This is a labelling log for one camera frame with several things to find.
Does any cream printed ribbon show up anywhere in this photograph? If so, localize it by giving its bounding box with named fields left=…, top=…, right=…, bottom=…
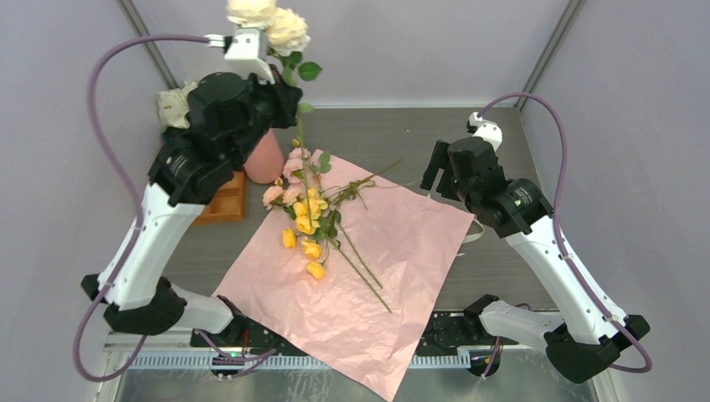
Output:
left=461, top=219, right=486, bottom=244

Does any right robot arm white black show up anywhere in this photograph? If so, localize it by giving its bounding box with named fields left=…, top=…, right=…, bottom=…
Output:
left=420, top=137, right=650, bottom=384

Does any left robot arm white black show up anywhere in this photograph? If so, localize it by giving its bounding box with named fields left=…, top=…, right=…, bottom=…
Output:
left=82, top=73, right=303, bottom=346

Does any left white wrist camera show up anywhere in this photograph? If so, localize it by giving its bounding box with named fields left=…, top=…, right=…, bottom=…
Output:
left=205, top=28, right=275, bottom=84

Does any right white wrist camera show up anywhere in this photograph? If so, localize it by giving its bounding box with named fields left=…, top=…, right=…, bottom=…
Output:
left=466, top=112, right=502, bottom=152

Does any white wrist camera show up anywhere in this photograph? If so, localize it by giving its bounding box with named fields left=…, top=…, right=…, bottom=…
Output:
left=466, top=112, right=502, bottom=152
left=205, top=28, right=275, bottom=84

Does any white rose stem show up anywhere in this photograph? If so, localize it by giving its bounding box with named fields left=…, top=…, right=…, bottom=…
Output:
left=226, top=0, right=324, bottom=184

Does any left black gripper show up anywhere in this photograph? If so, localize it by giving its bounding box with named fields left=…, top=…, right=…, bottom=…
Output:
left=230, top=64, right=303, bottom=167

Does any purple and pink wrapping paper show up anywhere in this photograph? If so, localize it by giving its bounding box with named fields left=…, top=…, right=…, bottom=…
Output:
left=215, top=150, right=474, bottom=401

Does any cream patterned cloth bag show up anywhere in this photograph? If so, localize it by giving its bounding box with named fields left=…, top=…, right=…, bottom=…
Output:
left=157, top=81, right=198, bottom=129

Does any small green-lit circuit board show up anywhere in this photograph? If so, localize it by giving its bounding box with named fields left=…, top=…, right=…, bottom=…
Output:
left=211, top=353, right=245, bottom=366

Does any orange compartment tray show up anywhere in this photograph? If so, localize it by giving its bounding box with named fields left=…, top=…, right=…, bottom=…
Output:
left=193, top=172, right=247, bottom=225

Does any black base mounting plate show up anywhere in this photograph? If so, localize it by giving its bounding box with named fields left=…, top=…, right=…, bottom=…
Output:
left=207, top=310, right=495, bottom=357

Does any pink cylindrical vase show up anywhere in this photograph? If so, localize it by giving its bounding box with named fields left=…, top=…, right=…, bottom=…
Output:
left=244, top=129, right=285, bottom=184

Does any peach rose stem lower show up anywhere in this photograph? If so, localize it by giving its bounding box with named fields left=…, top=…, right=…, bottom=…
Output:
left=263, top=177, right=393, bottom=313

